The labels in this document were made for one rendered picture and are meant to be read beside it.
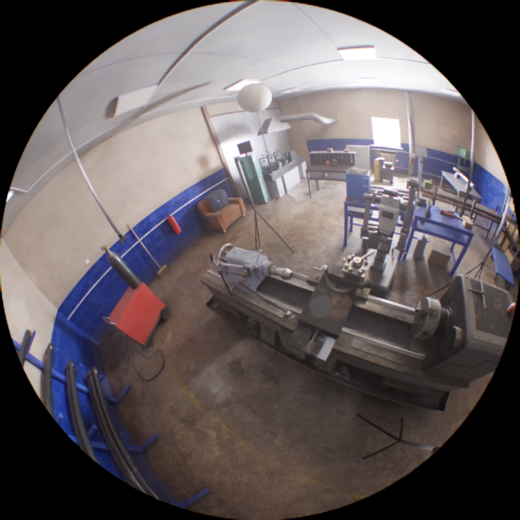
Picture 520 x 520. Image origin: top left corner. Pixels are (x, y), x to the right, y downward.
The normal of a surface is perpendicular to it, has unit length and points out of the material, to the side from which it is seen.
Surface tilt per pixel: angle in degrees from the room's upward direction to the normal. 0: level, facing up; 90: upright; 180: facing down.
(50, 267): 90
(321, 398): 0
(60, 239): 90
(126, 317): 90
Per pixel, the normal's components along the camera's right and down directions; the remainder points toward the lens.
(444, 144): -0.58, 0.65
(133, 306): 0.92, 0.00
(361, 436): -0.27, -0.72
